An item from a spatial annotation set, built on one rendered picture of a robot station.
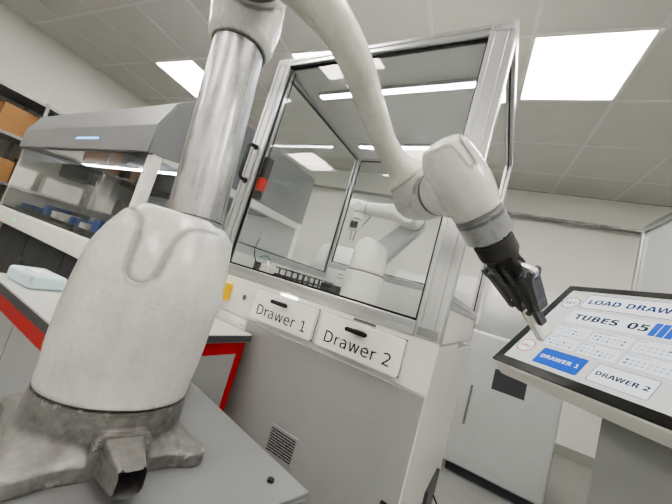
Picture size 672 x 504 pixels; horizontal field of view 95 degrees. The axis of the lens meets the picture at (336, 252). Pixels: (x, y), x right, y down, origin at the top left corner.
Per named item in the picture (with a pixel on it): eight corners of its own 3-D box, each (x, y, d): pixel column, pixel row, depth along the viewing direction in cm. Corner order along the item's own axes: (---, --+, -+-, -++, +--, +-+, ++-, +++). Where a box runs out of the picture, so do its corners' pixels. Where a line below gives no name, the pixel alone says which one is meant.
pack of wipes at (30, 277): (64, 292, 99) (69, 278, 100) (27, 289, 91) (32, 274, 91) (41, 280, 105) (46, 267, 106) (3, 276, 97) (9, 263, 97)
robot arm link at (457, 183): (519, 193, 55) (471, 203, 68) (478, 115, 53) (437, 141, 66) (473, 225, 53) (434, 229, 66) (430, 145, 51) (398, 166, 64)
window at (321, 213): (417, 320, 92) (489, 38, 102) (228, 261, 136) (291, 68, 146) (417, 320, 93) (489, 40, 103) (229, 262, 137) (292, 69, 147)
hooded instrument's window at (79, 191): (113, 248, 136) (148, 153, 140) (-1, 204, 227) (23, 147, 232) (277, 284, 233) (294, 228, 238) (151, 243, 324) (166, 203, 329)
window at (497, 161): (448, 294, 92) (510, 41, 101) (446, 294, 93) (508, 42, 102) (473, 312, 166) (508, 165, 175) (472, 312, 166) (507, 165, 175)
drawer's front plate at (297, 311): (308, 341, 104) (317, 309, 105) (249, 316, 119) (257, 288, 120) (311, 341, 106) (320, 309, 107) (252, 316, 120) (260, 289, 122)
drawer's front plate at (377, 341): (395, 378, 88) (405, 340, 89) (314, 343, 103) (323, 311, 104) (397, 377, 90) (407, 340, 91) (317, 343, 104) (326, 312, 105)
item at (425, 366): (426, 397, 85) (439, 345, 86) (199, 298, 137) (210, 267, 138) (465, 366, 166) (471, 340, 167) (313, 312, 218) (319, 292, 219)
